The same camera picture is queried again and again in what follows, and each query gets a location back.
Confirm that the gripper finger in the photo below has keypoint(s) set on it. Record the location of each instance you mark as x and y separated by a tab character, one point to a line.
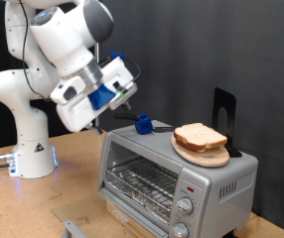
127	105
96	129

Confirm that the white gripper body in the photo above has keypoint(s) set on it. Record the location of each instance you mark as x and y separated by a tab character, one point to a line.
79	115

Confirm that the metal spatula with blue block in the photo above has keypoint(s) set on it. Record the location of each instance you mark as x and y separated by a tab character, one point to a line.
144	125

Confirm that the white bread slice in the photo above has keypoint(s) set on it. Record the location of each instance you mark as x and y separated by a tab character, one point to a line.
198	133

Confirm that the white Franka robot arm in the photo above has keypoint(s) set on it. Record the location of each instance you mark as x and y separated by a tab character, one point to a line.
26	132

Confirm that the wooden box under oven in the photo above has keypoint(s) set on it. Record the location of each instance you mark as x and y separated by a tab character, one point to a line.
128	221

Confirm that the red oven indicator light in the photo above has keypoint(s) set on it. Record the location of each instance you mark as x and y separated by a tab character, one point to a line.
190	189

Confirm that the silver oven knob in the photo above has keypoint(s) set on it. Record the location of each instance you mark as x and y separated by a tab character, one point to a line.
185	206
180	230

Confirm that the silver toaster oven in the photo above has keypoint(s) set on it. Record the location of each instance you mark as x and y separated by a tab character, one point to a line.
214	205

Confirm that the vertical metal pole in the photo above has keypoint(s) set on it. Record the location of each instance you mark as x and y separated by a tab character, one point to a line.
97	122

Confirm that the round wooden cutting board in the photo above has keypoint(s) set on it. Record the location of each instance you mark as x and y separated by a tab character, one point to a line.
211	160

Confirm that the black metal bookend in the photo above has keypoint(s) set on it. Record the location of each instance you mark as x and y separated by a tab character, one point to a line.
229	102

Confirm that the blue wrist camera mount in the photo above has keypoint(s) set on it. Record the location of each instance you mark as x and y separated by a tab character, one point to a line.
100	95

